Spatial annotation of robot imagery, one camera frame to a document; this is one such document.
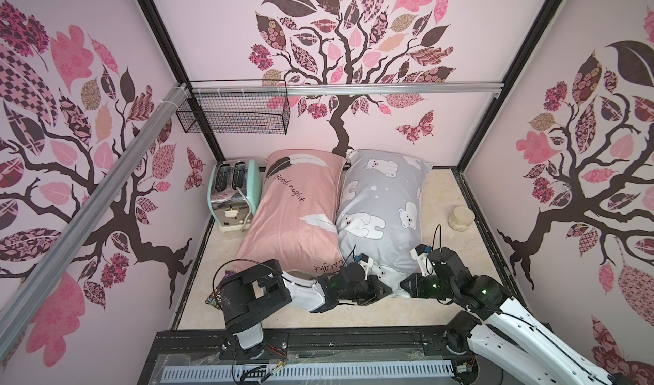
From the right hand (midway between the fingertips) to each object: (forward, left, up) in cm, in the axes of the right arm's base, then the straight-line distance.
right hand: (400, 283), depth 75 cm
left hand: (-3, +2, -4) cm, 5 cm away
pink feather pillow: (+22, +34, +5) cm, 41 cm away
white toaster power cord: (+27, +50, +3) cm, 57 cm away
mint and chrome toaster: (+30, +55, +8) cm, 63 cm away
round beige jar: (+26, -29, -5) cm, 39 cm away
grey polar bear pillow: (+21, +4, +5) cm, 22 cm away
